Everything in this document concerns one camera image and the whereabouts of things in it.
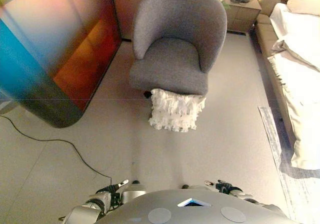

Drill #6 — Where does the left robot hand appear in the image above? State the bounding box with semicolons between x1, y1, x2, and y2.
96;179;130;198

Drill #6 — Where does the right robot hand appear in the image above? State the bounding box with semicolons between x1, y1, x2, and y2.
204;179;235;194

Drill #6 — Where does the white fringed cushion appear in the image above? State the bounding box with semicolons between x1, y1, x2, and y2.
147;88;207;133

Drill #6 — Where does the silver left robot leg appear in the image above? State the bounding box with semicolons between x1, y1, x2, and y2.
121;180;149;205

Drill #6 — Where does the grey robot torso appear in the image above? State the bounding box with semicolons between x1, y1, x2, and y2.
94;188;299;224

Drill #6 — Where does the white duvet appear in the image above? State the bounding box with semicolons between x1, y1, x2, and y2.
266;2;320;171

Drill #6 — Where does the grey upholstered armchair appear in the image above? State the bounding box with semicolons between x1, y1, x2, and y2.
129;0;228;97

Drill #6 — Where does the beige throw blanket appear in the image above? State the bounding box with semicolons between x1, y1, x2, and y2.
270;39;320;73

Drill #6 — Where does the glossy multicoloured cabinet panel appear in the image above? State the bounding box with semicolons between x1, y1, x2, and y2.
0;0;123;129

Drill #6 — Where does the light wooden nightstand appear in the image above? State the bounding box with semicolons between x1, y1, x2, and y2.
223;0;262;34

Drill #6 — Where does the green potted plant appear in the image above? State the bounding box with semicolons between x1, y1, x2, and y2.
214;0;232;11

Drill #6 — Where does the black floor cable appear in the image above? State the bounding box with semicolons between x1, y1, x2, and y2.
0;114;114;183

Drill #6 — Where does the beige upholstered bed frame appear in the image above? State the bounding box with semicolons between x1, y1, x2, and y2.
254;0;302;151

